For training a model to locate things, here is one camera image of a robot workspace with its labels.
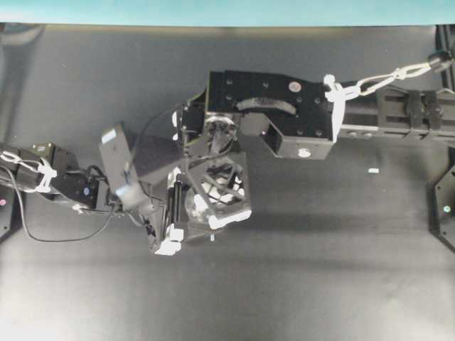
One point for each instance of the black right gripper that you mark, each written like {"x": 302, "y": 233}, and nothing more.
{"x": 295, "y": 118}

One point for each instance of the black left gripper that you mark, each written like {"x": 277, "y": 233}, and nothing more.
{"x": 156, "y": 160}

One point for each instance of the clear plastic bottle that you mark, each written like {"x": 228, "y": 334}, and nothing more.
{"x": 198, "y": 211}

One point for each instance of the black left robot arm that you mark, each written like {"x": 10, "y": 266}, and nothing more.
{"x": 55, "y": 175}

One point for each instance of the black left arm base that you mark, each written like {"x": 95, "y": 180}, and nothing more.
{"x": 7, "y": 211}

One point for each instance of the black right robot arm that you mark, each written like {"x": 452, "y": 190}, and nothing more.
{"x": 375, "y": 108}

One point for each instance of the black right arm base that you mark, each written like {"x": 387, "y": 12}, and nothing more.
{"x": 443, "y": 203}

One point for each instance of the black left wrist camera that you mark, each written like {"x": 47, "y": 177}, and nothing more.
{"x": 115, "y": 150}

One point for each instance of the black frame post top right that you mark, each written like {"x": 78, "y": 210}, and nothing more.
{"x": 442, "y": 60}

